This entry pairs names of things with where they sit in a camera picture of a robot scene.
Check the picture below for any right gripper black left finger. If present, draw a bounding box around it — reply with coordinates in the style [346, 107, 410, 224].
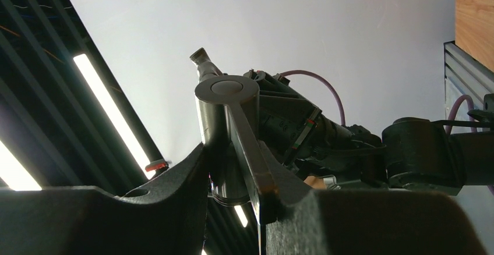
[1, 145, 208, 254]

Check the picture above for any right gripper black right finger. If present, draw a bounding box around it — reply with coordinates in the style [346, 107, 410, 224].
[259, 142, 486, 254]

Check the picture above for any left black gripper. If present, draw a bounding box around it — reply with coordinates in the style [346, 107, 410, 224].
[243, 70, 322, 165]

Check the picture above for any grey faucet with lever handle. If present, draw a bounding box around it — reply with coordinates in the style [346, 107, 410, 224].
[189, 47, 224, 83]

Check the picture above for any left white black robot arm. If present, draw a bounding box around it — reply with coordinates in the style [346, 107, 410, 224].
[245, 70, 493, 196]

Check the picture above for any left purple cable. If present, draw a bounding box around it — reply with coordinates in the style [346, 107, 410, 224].
[280, 70, 347, 127]

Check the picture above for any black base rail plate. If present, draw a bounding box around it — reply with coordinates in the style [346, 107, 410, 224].
[444, 42, 493, 121]

